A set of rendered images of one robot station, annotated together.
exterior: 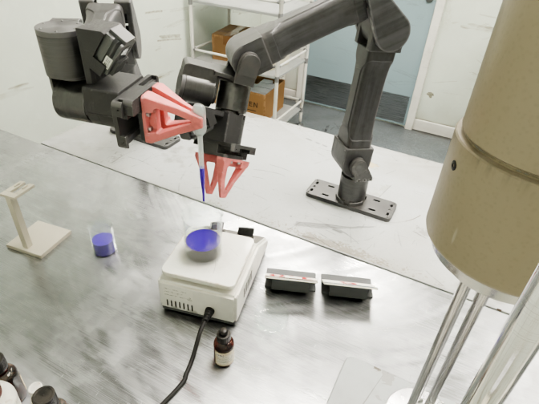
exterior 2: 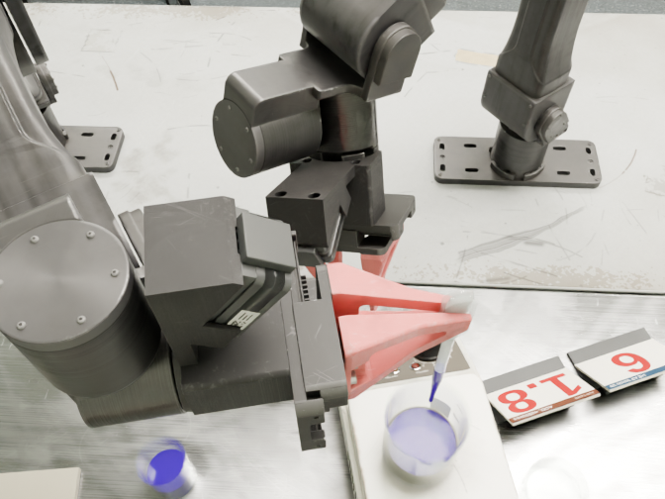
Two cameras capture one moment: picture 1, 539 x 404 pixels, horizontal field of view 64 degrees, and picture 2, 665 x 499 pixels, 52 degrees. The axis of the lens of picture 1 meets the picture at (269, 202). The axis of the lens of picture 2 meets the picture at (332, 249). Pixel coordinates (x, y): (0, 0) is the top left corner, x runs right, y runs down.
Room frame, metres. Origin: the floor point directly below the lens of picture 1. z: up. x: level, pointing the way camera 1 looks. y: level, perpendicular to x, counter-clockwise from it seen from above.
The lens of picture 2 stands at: (0.38, 0.22, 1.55)
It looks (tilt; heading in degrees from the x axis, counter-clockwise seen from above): 56 degrees down; 340
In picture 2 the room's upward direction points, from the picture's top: 2 degrees counter-clockwise
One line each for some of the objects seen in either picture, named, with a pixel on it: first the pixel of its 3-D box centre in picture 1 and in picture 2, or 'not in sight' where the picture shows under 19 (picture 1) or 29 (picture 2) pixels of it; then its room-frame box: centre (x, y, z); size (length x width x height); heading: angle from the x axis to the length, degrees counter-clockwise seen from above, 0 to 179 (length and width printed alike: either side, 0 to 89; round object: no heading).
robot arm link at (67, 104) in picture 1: (80, 95); (132, 360); (0.56, 0.27, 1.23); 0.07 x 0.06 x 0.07; 77
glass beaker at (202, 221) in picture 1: (202, 235); (423, 440); (0.52, 0.10, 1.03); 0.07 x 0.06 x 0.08; 166
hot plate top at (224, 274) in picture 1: (210, 255); (429, 449); (0.52, 0.09, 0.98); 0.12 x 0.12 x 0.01; 78
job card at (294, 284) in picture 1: (291, 275); (536, 388); (0.55, -0.05, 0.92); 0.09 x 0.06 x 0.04; 87
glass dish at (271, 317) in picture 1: (271, 317); (554, 489); (0.46, -0.01, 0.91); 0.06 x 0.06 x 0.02
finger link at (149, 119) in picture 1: (173, 112); (380, 312); (0.54, 0.14, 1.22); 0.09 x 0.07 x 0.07; 77
